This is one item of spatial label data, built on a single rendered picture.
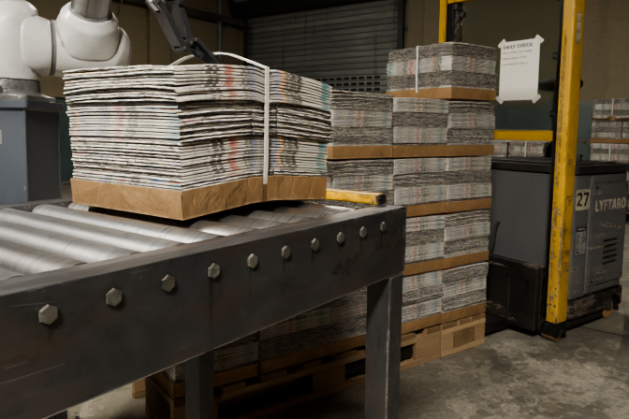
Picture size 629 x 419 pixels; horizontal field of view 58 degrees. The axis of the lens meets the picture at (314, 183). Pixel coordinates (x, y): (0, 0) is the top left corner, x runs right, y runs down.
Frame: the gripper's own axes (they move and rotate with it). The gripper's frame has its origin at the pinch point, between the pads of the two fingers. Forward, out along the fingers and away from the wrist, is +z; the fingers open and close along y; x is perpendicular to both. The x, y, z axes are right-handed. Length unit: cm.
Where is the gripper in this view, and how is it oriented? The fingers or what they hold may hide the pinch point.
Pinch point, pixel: (226, 26)
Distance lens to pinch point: 108.7
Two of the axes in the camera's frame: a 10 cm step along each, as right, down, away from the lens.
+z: 5.2, 4.0, 7.6
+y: -3.0, 9.1, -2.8
